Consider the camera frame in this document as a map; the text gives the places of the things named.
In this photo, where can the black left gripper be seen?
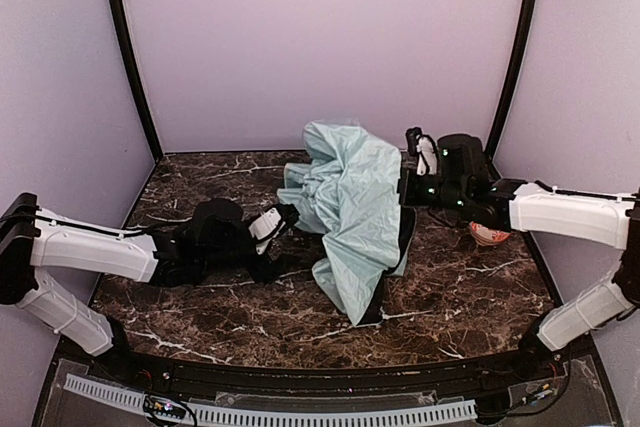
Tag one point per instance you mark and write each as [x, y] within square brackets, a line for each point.
[279, 238]

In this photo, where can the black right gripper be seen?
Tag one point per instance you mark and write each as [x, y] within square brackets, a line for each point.
[406, 189]

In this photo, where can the black and mint umbrella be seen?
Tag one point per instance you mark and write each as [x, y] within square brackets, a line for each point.
[347, 194]

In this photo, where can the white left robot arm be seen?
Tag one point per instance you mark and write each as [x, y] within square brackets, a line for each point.
[173, 254]

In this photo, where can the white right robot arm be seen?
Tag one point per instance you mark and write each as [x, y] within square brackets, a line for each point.
[453, 173]

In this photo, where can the orange patterned ceramic bowl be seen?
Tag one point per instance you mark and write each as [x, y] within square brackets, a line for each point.
[487, 237]

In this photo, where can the grey slotted cable duct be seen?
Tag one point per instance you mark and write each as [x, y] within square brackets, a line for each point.
[246, 410]

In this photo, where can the black front table rail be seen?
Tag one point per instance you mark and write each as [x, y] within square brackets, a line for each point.
[183, 372]

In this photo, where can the black right corner post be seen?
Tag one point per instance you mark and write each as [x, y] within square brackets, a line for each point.
[514, 66]

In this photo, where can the black corner post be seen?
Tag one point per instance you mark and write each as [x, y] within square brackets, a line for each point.
[514, 66]
[128, 57]

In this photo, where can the black left corner post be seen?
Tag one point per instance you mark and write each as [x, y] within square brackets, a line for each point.
[128, 57]

